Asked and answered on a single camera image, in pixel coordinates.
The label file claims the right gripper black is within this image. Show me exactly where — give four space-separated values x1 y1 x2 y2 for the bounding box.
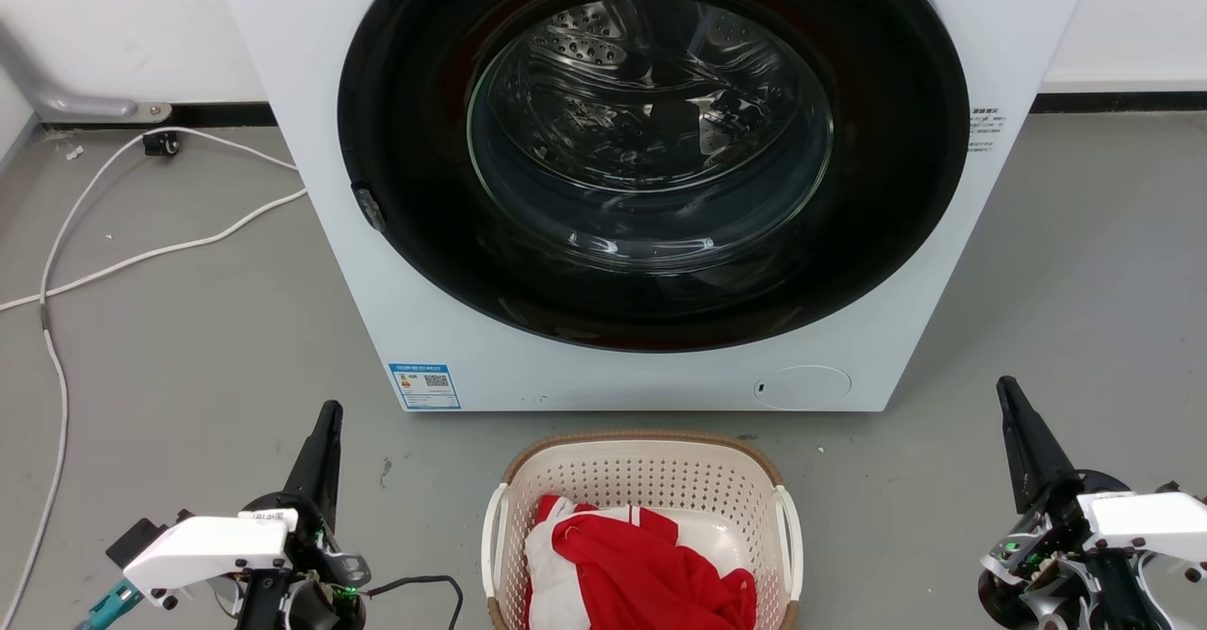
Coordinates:
977 375 1147 630

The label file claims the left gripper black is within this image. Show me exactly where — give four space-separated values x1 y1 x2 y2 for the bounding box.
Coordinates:
239 401 372 630

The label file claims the beige perforated laundry basket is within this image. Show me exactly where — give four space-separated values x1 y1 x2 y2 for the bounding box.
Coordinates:
481 430 804 630

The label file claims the blue energy label sticker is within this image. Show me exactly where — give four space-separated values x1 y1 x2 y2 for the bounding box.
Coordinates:
388 361 463 412

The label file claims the round white filter cover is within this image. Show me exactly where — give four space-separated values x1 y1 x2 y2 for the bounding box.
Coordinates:
752 365 853 412

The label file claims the white front-load washing machine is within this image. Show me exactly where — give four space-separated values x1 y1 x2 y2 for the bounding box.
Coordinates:
209 0 1101 414

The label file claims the small text sticker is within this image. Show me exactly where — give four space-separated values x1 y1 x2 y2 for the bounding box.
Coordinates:
967 107 1006 154

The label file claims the red and white garment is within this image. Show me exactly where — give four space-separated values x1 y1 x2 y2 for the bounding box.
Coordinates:
524 494 758 630

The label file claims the black round washer door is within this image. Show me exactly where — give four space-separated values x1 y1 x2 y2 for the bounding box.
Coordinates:
337 0 971 353

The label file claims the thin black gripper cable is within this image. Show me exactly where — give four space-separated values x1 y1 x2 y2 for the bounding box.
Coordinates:
364 574 465 630

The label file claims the teal cable connector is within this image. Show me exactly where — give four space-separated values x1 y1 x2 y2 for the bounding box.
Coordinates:
74 580 145 630

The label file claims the grey door latch handle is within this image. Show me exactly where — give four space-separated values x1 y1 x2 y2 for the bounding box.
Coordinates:
352 185 388 232

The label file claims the white power cable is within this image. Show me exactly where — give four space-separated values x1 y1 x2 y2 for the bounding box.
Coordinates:
0 189 310 314

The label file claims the long looping white cable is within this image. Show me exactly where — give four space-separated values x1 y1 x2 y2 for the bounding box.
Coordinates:
0 126 301 612

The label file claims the grey wall pipe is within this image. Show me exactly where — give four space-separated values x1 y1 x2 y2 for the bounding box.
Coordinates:
0 19 174 125

